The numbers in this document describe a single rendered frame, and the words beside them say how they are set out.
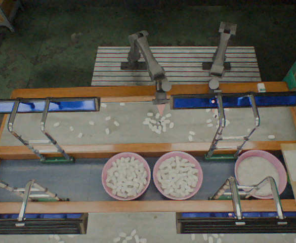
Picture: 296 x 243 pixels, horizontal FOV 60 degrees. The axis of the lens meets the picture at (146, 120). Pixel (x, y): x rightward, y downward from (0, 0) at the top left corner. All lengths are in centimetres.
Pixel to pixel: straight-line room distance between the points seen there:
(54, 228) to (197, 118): 98
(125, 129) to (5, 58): 215
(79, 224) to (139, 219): 42
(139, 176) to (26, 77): 201
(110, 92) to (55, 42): 174
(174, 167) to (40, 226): 75
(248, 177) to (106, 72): 119
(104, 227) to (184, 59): 127
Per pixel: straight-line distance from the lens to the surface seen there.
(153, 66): 145
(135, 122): 157
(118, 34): 319
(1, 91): 309
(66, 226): 109
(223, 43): 157
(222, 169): 156
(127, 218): 140
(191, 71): 191
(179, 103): 124
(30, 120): 178
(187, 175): 145
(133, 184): 143
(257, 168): 156
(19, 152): 167
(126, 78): 186
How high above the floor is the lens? 211
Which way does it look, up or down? 61 degrees down
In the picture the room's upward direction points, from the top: 5 degrees counter-clockwise
